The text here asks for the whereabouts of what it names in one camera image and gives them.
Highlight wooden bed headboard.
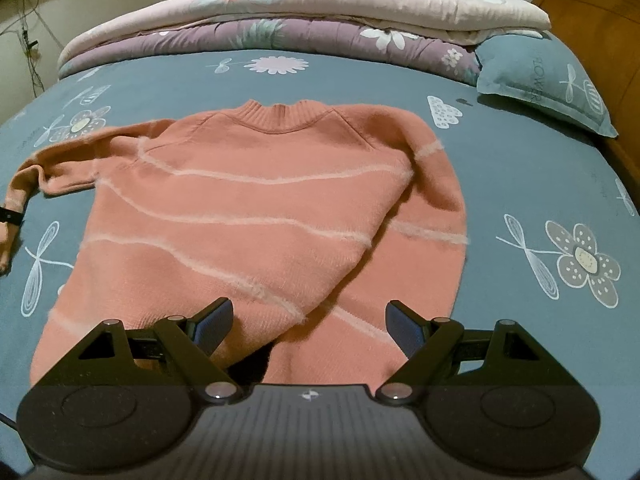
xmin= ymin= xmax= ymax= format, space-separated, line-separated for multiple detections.
xmin=530 ymin=0 xmax=640 ymax=191

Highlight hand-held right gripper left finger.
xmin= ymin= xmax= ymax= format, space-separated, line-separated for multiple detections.
xmin=37 ymin=297 xmax=246 ymax=406

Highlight purple floral folded quilt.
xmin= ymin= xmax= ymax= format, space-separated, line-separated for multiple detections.
xmin=57 ymin=17 xmax=483 ymax=86

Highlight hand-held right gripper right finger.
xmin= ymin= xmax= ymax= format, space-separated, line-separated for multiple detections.
xmin=374 ymin=300 xmax=581 ymax=406

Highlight pink striped knit sweater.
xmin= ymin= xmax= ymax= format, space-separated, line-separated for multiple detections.
xmin=0 ymin=100 xmax=471 ymax=386

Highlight pink floral folded quilt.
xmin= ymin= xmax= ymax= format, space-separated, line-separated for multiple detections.
xmin=57 ymin=0 xmax=551 ymax=68

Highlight blue floral pillow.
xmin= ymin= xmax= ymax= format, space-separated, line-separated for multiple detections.
xmin=475 ymin=30 xmax=619 ymax=139

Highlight black wall cables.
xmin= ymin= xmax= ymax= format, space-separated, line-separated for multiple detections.
xmin=0 ymin=0 xmax=48 ymax=98

